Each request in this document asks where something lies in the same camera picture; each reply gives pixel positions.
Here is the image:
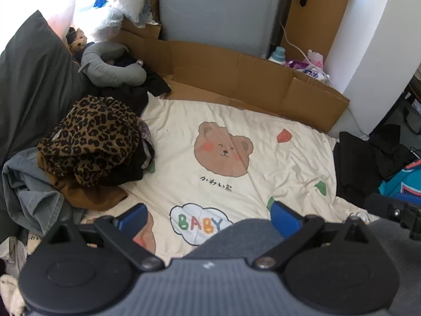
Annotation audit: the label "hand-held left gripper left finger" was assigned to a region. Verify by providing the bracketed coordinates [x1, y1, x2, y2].
[49, 203, 165, 270]

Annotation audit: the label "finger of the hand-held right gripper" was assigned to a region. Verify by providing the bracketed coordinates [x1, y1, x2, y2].
[364, 192, 403, 219]

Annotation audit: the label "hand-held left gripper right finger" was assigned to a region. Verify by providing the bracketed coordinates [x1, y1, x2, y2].
[252, 201, 374, 270]

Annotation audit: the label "leopard print garment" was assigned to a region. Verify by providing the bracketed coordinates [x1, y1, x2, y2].
[37, 95, 143, 188]

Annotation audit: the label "black folded clothes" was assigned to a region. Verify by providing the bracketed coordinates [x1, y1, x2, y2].
[333, 124, 417, 208]

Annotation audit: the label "teal garment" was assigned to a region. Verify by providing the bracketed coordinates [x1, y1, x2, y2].
[378, 159, 421, 198]

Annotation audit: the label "black garment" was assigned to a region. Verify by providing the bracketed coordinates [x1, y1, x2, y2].
[95, 57, 172, 116]
[99, 138, 155, 186]

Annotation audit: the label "person's right leg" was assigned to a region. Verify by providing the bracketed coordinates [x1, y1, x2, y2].
[368, 219, 421, 316]

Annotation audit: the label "bear print bedsheet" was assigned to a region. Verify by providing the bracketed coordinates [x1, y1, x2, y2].
[82, 94, 379, 264]

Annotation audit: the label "brown garment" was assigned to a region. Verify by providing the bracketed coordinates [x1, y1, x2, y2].
[37, 156, 128, 212]

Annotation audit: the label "floral patterned garment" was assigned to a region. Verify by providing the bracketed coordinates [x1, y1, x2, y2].
[138, 118, 155, 165]

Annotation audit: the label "grey-blue garment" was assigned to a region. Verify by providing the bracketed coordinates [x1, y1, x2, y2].
[2, 146, 86, 238]

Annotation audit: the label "white fluffy cloth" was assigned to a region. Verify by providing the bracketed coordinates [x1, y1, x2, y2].
[0, 237, 33, 316]

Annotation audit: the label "flat cardboard sheet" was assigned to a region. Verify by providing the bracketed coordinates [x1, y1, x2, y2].
[113, 16, 350, 134]

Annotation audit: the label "purple packet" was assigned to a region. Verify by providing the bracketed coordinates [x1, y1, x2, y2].
[285, 59, 326, 80]

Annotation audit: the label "grey neck pillow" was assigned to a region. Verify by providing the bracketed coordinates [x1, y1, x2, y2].
[78, 41, 147, 88]

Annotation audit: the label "pink packet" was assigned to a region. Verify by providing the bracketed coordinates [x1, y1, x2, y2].
[307, 49, 324, 70]

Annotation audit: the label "detergent bottle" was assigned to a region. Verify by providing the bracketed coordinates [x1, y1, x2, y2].
[268, 47, 286, 65]

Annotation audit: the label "dark grey pillow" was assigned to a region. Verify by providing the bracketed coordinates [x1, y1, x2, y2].
[0, 10, 99, 172]

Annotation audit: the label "small plush toy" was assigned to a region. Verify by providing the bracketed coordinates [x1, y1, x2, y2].
[66, 27, 88, 53]

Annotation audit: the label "upright cardboard sheet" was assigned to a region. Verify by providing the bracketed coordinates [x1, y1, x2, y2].
[284, 0, 357, 60]

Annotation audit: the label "clear plastic bag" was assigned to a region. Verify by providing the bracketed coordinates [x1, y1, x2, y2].
[74, 0, 126, 42]

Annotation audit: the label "grey panel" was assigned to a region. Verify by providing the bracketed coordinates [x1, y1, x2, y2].
[157, 0, 298, 58]

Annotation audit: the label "white cable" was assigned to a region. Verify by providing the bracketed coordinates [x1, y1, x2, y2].
[279, 20, 333, 86]

